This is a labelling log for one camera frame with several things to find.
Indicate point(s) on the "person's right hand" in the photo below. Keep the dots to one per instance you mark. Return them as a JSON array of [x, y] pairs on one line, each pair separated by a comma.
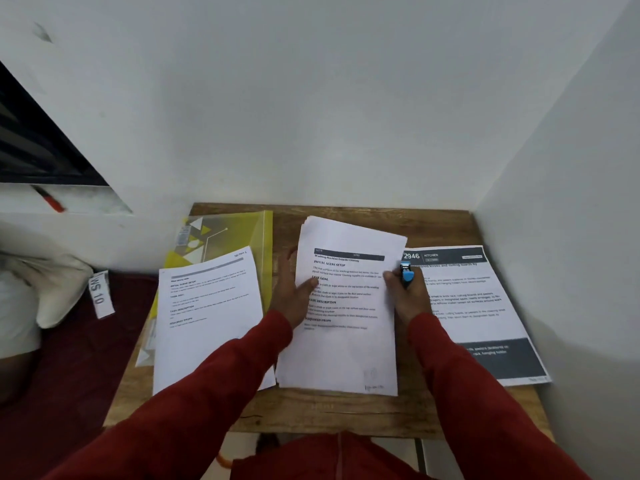
[[412, 299]]

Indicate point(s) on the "person's left hand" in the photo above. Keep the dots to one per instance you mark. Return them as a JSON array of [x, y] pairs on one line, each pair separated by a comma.
[[290, 299]]

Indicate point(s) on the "blue and silver stapler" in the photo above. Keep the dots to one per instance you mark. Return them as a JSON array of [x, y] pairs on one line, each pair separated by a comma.
[[407, 275]]

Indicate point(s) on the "pile of text-only sheets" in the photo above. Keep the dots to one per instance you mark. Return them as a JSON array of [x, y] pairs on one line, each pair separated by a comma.
[[350, 344]]

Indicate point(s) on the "yellow patterned plastic folder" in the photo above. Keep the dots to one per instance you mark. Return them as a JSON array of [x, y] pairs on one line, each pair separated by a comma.
[[235, 234]]

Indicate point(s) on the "stack of printed sheets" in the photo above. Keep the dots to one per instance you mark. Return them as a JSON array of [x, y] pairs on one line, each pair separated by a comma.
[[205, 324]]

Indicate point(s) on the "small pile of printed sheets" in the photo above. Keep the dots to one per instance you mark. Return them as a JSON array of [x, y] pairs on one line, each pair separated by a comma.
[[542, 382]]

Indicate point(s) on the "person's left forearm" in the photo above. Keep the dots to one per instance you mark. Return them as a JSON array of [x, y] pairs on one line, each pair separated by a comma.
[[185, 414]]

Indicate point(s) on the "person's red jacket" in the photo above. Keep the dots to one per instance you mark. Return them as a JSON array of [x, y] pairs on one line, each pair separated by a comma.
[[330, 459]]

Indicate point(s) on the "black metal table leg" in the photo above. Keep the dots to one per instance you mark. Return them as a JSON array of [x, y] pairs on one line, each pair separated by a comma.
[[421, 454]]

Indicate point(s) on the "white paper label tag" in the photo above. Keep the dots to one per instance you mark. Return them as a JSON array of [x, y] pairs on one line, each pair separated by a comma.
[[101, 294]]

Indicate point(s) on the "white pillow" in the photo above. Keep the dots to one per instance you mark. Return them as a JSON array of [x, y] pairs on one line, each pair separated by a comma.
[[55, 289]]

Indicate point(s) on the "maroon bed mattress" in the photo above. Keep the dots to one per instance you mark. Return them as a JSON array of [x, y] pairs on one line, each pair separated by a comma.
[[70, 384]]

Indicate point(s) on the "red marker on sill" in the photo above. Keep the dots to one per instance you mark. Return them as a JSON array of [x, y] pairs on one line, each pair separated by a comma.
[[50, 200]]

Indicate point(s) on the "dark louvred window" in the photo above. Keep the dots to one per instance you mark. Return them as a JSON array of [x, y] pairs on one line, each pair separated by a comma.
[[35, 149]]

